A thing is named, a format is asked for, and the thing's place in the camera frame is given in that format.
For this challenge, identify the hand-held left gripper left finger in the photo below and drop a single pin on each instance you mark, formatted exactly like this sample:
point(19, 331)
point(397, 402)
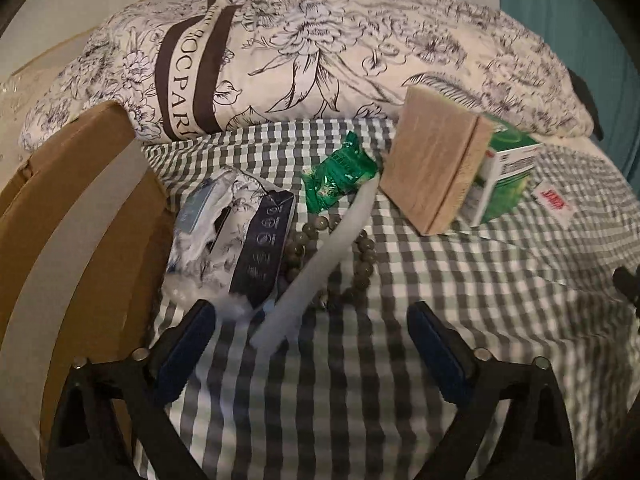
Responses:
point(182, 355)

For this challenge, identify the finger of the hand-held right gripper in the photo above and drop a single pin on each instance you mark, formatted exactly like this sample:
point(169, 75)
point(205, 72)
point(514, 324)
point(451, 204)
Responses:
point(627, 282)

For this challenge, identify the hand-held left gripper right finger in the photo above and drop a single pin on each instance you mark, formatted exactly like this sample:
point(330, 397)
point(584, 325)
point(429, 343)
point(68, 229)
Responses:
point(440, 355)

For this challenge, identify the red white sachet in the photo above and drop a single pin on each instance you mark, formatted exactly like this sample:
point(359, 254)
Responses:
point(552, 202)

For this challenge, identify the floral wet wipes pack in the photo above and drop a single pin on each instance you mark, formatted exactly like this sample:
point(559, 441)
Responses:
point(255, 240)

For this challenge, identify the green medicine box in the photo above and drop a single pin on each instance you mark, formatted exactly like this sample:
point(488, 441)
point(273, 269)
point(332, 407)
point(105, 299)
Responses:
point(505, 175)

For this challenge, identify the brown cardboard box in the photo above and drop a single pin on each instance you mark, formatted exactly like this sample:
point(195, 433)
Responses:
point(90, 185)

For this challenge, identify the tan box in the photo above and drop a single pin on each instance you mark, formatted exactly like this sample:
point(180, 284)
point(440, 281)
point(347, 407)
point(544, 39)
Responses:
point(430, 160)

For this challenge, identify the green snack packet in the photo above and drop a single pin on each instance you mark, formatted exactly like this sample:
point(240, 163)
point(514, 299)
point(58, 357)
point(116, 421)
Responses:
point(340, 175)

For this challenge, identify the grey white checkered blanket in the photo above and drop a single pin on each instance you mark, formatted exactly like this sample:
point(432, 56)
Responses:
point(350, 410)

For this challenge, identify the teal curtain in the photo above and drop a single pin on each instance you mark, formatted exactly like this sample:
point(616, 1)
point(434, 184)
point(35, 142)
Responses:
point(575, 10)

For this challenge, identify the floral print pillow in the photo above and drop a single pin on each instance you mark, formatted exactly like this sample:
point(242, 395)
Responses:
point(350, 50)

